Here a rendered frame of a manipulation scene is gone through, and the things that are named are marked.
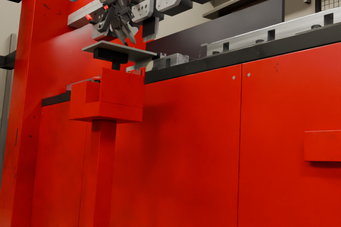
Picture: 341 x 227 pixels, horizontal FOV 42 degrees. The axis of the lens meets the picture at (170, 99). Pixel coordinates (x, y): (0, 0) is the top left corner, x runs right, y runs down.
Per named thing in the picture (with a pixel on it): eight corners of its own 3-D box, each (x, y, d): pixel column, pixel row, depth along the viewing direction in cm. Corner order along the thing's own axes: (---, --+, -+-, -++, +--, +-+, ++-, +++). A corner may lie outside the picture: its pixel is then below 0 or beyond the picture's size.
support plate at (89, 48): (81, 50, 188) (81, 48, 188) (134, 62, 203) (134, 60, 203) (102, 42, 174) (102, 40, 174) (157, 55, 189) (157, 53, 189)
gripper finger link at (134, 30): (145, 36, 192) (132, 19, 191) (136, 42, 189) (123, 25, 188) (142, 39, 194) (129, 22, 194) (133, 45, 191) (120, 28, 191)
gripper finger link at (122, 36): (135, 41, 199) (128, 23, 195) (126, 47, 196) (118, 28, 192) (130, 41, 202) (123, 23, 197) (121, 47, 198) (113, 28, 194)
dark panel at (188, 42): (141, 108, 289) (146, 42, 296) (144, 108, 290) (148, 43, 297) (280, 88, 199) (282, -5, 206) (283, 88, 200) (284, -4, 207)
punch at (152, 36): (141, 42, 202) (142, 22, 203) (145, 42, 203) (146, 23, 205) (154, 37, 194) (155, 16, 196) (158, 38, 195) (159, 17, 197)
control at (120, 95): (68, 119, 148) (73, 67, 151) (109, 124, 158) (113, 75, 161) (98, 115, 133) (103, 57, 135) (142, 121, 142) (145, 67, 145)
